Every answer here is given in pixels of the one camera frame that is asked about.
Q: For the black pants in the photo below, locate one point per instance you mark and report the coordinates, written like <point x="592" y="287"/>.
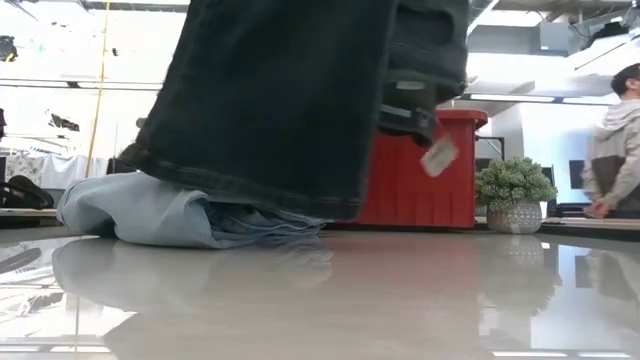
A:
<point x="280" y="100"/>

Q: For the light blue denim jeans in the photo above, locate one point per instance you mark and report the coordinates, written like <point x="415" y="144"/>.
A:
<point x="150" y="215"/>

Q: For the red plastic laundry bin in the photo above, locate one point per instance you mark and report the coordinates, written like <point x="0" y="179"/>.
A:
<point x="415" y="195"/>

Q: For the small green potted plant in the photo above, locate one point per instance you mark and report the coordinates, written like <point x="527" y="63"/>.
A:
<point x="515" y="190"/>

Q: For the white hanging cloth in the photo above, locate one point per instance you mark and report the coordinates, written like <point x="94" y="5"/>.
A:
<point x="65" y="170"/>

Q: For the black computer monitor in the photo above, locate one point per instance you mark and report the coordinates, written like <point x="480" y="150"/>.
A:
<point x="576" y="174"/>

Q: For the tan wooden desk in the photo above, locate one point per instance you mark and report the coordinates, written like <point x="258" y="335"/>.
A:
<point x="27" y="212"/>

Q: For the black rounded object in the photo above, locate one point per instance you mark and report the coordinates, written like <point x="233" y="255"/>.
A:
<point x="25" y="192"/>

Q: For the person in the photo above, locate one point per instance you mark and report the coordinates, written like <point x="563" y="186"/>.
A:
<point x="617" y="160"/>

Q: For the black aluminium table frame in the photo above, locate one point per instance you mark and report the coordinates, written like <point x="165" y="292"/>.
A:
<point x="30" y="222"/>

